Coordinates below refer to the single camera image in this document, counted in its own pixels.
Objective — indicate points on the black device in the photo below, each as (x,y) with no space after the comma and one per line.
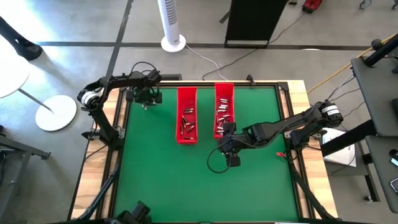
(136,213)

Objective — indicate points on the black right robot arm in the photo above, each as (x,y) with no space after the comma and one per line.
(280,126)

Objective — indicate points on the black pole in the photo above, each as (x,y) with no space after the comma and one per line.
(382,53)

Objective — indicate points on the black table clamp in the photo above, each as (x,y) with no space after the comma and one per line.
(249,78)

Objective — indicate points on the red plastic bin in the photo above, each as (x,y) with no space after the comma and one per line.
(186,96)
(224,90)

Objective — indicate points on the black stand leg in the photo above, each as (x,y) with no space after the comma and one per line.
(28,49)

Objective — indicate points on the green table mat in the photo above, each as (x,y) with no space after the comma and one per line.
(186,186)

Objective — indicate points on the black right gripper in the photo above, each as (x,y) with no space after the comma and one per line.
(233,143)

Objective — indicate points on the red floor device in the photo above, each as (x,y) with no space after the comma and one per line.
(311,5)

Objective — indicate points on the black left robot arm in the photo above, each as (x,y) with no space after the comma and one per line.
(104,126)

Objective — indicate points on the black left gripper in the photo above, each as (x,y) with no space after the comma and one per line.
(140,95)

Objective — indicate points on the black floor plate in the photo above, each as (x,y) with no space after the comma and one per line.
(171,77)

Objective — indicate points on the grey metal stand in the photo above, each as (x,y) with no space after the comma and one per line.
(18,149)

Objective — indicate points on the black support bar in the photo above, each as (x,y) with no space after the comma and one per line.
(348,138)

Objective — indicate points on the black standing panel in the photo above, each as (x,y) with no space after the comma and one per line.
(252,18)

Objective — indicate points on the white tower fan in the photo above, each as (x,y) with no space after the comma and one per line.
(169,18)

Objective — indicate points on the teal phone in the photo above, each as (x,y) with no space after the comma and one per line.
(395,162)

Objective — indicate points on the black table frame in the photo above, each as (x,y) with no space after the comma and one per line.
(264,84)

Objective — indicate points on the grey side table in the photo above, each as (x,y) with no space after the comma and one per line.
(379,93)
(382,174)

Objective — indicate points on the white round pedestal table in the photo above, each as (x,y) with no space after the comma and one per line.
(56,112)

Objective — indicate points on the dark phone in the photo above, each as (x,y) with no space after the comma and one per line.
(395,185)

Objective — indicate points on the white box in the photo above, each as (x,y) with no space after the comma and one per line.
(342,158)

